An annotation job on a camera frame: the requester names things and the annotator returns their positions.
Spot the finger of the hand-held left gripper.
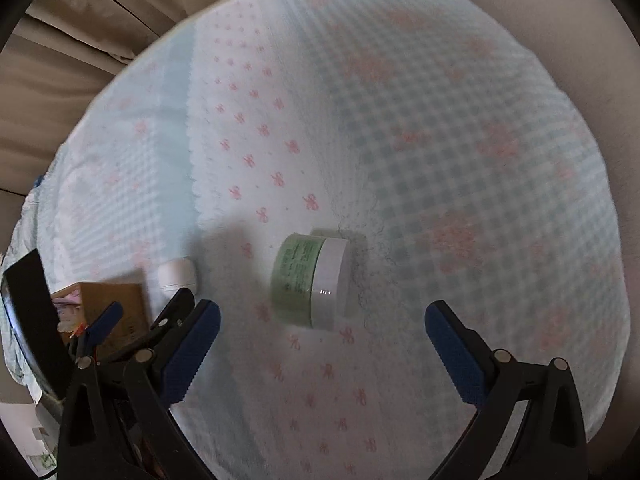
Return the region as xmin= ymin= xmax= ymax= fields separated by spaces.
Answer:
xmin=97 ymin=287 xmax=197 ymax=363
xmin=74 ymin=301 xmax=125 ymax=362

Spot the brown cardboard box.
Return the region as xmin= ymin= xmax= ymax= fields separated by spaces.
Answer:
xmin=50 ymin=282 xmax=151 ymax=362

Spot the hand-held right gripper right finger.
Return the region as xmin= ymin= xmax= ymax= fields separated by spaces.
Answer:
xmin=424 ymin=300 xmax=588 ymax=480

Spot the checked light blue bedsheet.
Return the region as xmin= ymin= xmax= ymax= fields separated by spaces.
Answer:
xmin=47 ymin=0 xmax=632 ymax=480

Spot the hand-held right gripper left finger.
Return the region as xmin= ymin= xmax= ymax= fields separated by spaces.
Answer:
xmin=57 ymin=299 xmax=222 ymax=480

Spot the light green jar white lid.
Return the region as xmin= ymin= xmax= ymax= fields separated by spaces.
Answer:
xmin=270 ymin=230 xmax=351 ymax=332

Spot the white earbuds case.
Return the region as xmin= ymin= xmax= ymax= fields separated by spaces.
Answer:
xmin=157 ymin=257 xmax=198 ymax=295

